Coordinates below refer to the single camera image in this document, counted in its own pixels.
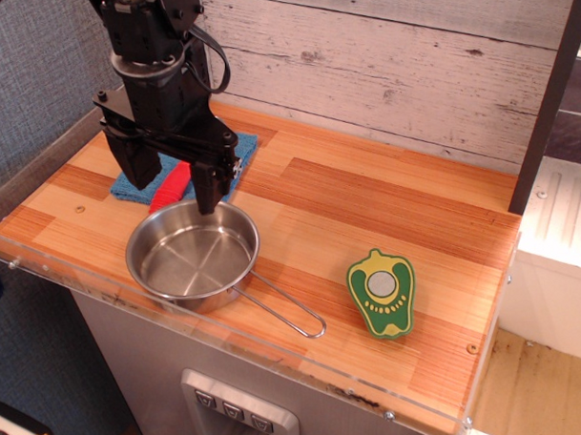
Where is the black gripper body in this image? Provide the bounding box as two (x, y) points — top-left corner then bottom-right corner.
(94, 51), (240, 178)

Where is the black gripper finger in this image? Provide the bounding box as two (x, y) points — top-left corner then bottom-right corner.
(191, 161), (234, 215)
(103, 127), (162, 190)

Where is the red plastic spoon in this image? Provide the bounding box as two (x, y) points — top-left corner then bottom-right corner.
(149, 162), (191, 214)

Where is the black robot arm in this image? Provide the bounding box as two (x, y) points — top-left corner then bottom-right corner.
(89, 0), (240, 215)

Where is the blue cloth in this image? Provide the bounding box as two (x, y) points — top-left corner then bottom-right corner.
(110, 134), (259, 212)

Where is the green wooden toy pepper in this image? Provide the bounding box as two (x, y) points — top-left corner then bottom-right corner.
(347, 248), (416, 340)

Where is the stainless steel pan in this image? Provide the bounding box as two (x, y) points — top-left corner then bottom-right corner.
(126, 200), (327, 339)

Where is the silver dispenser button panel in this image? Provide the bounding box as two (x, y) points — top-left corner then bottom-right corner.
(180, 369), (300, 435)

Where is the black cable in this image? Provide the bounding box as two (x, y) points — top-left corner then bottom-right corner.
(183, 22), (233, 97)

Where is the dark vertical post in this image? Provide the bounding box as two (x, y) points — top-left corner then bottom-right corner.
(508, 0), (581, 216)

